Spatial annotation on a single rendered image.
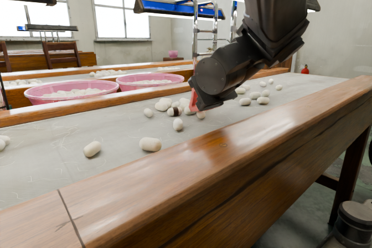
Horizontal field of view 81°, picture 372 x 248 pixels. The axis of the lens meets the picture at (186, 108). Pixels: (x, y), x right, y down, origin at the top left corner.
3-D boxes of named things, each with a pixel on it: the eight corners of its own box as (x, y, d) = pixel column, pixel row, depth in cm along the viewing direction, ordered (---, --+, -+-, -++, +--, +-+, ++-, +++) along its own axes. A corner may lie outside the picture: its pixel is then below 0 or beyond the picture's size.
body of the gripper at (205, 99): (185, 81, 43) (206, 58, 38) (219, 76, 50) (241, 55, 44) (199, 109, 42) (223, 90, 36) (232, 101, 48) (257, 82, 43)
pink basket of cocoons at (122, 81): (197, 102, 88) (198, 78, 85) (139, 115, 72) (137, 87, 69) (160, 91, 107) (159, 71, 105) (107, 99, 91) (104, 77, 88)
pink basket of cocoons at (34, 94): (137, 110, 77) (135, 83, 74) (67, 138, 55) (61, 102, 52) (86, 101, 89) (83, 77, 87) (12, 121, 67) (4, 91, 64)
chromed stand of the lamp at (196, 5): (217, 82, 130) (221, -1, 116) (192, 86, 117) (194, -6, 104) (196, 78, 144) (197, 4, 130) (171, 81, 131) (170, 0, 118)
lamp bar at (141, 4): (226, 20, 142) (226, 8, 139) (140, 12, 103) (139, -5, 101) (216, 20, 147) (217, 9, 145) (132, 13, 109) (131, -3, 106)
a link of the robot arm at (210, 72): (309, 40, 32) (268, 1, 34) (277, 54, 24) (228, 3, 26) (254, 89, 40) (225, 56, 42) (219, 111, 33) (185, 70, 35)
